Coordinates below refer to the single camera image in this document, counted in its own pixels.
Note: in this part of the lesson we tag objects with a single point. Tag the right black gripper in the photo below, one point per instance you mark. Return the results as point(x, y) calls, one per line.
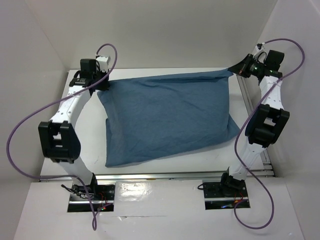
point(242, 67)

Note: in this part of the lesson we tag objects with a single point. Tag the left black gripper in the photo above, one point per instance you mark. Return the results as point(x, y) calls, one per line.
point(104, 86)

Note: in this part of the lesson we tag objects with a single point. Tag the blue pillowcase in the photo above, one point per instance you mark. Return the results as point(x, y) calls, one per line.
point(160, 116)

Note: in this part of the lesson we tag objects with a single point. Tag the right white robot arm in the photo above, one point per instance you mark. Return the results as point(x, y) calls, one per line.
point(267, 122)

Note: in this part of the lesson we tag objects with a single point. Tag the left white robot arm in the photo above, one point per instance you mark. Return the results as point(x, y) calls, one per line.
point(58, 138)

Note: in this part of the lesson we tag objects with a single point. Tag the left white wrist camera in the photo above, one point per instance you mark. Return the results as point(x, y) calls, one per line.
point(103, 62)

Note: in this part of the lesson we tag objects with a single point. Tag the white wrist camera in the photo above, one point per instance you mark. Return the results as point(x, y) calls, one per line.
point(103, 62)
point(259, 49)

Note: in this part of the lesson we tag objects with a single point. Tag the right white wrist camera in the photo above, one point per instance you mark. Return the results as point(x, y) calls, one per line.
point(259, 49)

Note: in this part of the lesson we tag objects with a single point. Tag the aluminium side rail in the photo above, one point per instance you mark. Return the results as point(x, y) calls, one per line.
point(262, 165)

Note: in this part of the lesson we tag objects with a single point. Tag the aluminium front rail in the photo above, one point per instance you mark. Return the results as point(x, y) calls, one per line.
point(160, 176)

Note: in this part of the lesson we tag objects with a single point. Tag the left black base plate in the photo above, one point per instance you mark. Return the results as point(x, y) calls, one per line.
point(102, 198)

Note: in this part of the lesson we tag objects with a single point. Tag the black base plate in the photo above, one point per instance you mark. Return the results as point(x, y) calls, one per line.
point(102, 198)
point(218, 198)

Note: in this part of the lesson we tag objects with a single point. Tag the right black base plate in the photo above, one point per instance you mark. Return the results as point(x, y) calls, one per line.
point(218, 198)

